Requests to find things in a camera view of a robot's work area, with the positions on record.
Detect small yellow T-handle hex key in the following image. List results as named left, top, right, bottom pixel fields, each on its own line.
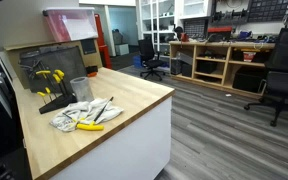
left=44, top=86, right=53, bottom=102
left=36, top=91, right=48, bottom=105
left=62, top=112, right=86, bottom=123

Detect blue floor bin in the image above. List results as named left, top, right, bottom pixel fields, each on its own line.
left=132, top=54, right=144, bottom=69

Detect small black office chair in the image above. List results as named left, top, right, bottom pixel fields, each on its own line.
left=137, top=39, right=167, bottom=82

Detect black equipment box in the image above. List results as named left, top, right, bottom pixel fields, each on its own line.
left=170, top=57, right=194, bottom=78

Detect small black box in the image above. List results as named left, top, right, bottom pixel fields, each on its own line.
left=85, top=65, right=99, bottom=75

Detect red metal cabinet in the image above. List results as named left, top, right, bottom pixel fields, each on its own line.
left=94, top=13, right=113, bottom=70

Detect white table cabinet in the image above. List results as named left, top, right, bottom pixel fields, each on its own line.
left=48, top=95, right=174, bottom=180

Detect dark backpack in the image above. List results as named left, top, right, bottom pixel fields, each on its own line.
left=111, top=28, right=125, bottom=46

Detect large cardboard box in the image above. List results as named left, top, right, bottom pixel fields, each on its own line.
left=3, top=38, right=104, bottom=90

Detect grey cylindrical cup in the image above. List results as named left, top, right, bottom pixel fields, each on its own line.
left=69, top=76, right=95, bottom=103

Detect black storage bin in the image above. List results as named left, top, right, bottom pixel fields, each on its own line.
left=196, top=60, right=219, bottom=75

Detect white printed cloth rag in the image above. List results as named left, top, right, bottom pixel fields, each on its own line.
left=49, top=97, right=125, bottom=133

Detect white grid shelving unit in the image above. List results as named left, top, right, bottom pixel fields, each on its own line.
left=135, top=0, right=180, bottom=56

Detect grey small parts drawers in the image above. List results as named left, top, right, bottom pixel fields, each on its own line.
left=183, top=18, right=209, bottom=40

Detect wooden shelf unit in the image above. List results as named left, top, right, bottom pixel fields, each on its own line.
left=168, top=40, right=277, bottom=100

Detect grey checked tote bag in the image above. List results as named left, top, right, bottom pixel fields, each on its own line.
left=18, top=45, right=88, bottom=94

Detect black wedge hex key stand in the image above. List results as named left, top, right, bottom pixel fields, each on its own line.
left=38, top=93, right=78, bottom=115

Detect red lid toolbox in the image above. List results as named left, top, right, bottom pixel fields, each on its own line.
left=206, top=26, right=234, bottom=43

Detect pink translucent storage bin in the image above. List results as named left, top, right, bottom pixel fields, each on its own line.
left=42, top=7, right=99, bottom=43

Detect large black crate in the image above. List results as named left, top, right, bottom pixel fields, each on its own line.
left=232, top=68, right=268, bottom=94

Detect red and white box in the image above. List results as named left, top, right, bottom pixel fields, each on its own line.
left=242, top=51, right=257, bottom=63

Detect black mesh office chair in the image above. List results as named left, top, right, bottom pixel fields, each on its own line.
left=243, top=27, right=288, bottom=128

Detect large yellow T-handle hex key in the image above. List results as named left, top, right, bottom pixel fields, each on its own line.
left=76, top=96, right=115, bottom=132

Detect white wall cabinet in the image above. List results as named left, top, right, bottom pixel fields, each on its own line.
left=178, top=0, right=216, bottom=20

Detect wall tool rack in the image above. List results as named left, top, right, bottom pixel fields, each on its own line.
left=211, top=9, right=249, bottom=24

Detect black wall pegboard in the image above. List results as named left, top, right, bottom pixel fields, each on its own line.
left=247, top=0, right=288, bottom=24

